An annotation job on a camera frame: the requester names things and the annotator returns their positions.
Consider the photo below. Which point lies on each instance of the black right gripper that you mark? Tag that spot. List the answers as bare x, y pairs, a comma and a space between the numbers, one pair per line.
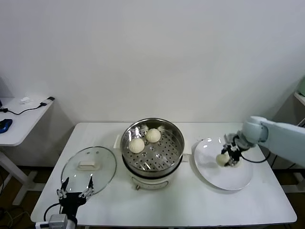
234, 152

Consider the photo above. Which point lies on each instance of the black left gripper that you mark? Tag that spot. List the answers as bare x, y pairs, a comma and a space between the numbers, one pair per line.
72, 201

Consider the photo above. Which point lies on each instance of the white steamed baozi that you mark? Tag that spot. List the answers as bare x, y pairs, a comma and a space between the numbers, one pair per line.
222, 159
237, 164
136, 145
153, 135

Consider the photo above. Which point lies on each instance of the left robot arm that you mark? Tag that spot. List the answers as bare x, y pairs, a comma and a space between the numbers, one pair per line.
72, 223

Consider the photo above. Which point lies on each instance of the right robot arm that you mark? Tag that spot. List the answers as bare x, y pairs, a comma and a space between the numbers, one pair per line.
281, 136

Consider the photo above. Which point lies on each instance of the stainless steel steamer basket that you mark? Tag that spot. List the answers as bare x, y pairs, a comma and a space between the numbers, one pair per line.
162, 157

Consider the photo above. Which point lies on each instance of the white round plate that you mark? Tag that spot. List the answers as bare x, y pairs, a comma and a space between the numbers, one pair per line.
233, 179

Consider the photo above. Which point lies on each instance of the white electric cooker pot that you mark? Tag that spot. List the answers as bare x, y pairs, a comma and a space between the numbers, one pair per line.
152, 183

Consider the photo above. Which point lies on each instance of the white side desk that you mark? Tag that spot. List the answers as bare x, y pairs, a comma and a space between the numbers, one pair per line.
28, 124

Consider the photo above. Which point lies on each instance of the grey black adapter dongle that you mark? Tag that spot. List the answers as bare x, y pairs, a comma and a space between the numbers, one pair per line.
50, 98

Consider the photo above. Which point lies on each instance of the blue computer mouse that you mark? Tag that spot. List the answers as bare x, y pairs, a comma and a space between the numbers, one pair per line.
6, 125

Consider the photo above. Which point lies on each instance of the pale green container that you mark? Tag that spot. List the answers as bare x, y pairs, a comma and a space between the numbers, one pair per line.
301, 86

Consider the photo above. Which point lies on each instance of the crumpled white tissue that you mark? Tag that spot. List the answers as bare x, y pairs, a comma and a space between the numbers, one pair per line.
25, 100

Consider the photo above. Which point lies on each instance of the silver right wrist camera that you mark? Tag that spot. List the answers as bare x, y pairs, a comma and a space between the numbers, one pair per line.
227, 138

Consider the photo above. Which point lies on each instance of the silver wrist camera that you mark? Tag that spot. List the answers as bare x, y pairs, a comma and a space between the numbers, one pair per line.
58, 221
227, 138

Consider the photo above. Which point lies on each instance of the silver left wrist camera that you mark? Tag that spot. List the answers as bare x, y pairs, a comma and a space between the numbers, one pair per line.
58, 221

